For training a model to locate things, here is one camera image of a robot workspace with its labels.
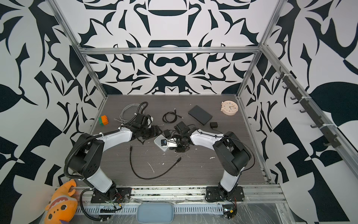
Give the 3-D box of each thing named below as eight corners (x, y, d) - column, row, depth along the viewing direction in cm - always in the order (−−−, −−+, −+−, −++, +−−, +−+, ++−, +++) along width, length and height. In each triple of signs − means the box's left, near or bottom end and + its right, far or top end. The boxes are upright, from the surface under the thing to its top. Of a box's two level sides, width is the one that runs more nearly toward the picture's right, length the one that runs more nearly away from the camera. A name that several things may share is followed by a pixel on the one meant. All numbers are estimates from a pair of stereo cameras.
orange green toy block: (100, 126, 103) (98, 124, 101) (100, 118, 107) (98, 116, 105) (108, 124, 104) (107, 122, 102) (108, 116, 108) (106, 114, 106)
